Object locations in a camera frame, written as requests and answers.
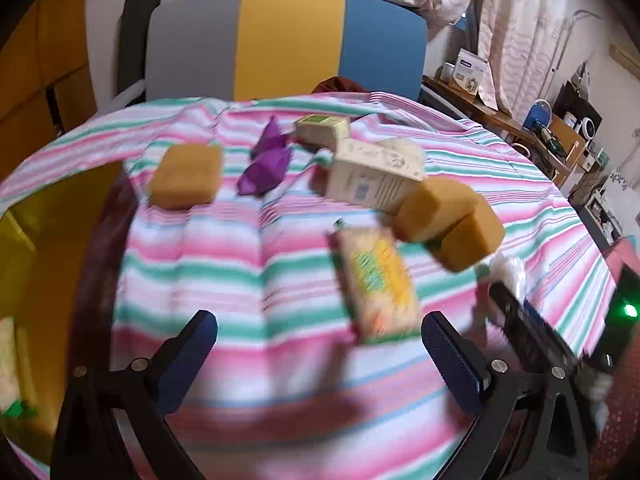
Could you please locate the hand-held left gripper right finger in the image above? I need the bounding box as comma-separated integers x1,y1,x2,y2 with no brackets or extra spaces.
421,311,591,480

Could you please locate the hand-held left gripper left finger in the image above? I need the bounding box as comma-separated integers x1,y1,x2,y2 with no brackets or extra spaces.
50,310,218,480

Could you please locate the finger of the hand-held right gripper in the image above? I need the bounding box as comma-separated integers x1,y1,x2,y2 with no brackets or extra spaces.
489,282,586,376

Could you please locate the white plastic wrapper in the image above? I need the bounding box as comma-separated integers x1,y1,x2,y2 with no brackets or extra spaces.
480,252,526,301

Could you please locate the brown sponge block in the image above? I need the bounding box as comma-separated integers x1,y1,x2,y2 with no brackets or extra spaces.
392,177,481,243
147,144,223,210
432,205,505,273

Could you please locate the yellow green snack packet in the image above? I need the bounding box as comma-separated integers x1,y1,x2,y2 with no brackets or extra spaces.
327,220,425,345

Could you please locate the golden box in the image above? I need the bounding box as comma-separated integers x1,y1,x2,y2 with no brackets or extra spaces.
0,162,133,466

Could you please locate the large cream carton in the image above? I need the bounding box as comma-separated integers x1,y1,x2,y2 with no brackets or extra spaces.
325,137,427,213

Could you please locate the pink green striped blanket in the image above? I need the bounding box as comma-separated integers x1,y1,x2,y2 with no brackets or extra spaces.
0,91,616,480

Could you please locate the pale noodle packet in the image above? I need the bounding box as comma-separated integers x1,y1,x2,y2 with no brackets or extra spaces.
0,315,21,406

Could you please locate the purple paper packet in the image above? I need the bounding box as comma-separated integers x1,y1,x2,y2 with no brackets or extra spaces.
250,116,291,158
236,147,291,197

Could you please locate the white round speaker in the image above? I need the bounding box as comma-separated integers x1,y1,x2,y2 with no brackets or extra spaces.
565,112,601,141

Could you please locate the wooden desk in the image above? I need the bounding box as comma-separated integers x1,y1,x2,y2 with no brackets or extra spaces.
422,75,586,186

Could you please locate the blue round fan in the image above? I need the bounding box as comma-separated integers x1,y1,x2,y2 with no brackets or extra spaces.
522,100,553,131

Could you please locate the white box with blue label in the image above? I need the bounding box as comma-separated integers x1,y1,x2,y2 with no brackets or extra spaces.
452,49,488,96

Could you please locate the small cream green box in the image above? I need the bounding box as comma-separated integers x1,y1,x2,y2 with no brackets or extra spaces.
294,114,351,151

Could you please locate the pink patterned curtain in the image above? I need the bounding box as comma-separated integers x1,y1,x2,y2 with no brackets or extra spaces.
272,0,616,111

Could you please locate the red brown cloth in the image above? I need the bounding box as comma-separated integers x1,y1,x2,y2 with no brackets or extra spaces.
312,76,371,95

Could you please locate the dark cloth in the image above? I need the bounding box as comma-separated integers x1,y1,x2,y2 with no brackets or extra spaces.
118,0,161,106

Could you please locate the wooden cabinet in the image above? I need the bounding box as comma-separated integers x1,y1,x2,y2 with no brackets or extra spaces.
0,0,98,181

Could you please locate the grey yellow blue chair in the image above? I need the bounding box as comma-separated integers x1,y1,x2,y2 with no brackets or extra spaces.
145,0,430,106

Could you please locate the wall air conditioner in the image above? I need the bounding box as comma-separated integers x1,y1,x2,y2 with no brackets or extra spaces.
610,44,640,68

